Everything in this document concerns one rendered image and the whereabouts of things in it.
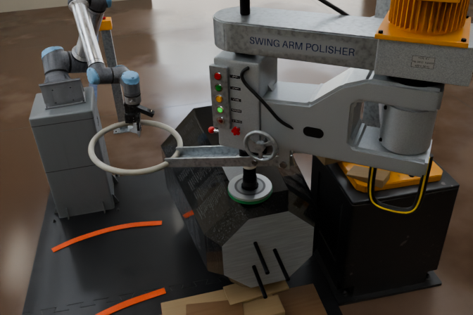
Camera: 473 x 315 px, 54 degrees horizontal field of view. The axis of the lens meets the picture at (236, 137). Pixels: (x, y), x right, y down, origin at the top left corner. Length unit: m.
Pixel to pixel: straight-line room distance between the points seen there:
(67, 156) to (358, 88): 2.22
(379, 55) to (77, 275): 2.33
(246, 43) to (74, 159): 1.92
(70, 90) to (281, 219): 1.71
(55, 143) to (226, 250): 1.53
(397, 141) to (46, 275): 2.34
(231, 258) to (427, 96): 1.22
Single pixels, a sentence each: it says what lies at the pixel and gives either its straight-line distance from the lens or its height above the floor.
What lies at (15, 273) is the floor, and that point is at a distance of 3.42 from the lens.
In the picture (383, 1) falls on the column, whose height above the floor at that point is 1.65.
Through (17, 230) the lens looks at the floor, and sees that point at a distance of 3.75.
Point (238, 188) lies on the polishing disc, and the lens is 2.26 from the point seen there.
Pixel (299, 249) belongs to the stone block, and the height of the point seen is 0.51.
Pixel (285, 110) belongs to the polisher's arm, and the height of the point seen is 1.38.
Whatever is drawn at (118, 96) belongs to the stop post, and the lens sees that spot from 4.49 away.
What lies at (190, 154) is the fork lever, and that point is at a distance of 2.41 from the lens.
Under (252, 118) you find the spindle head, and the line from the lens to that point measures 1.92.
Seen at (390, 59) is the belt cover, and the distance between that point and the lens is 1.65.
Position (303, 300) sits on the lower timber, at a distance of 2.79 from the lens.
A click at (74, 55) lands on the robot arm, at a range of 3.37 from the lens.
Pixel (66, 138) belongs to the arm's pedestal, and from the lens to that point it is 3.31.
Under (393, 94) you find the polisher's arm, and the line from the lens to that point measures 1.72.
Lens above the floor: 2.26
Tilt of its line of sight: 32 degrees down
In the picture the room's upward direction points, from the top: 3 degrees counter-clockwise
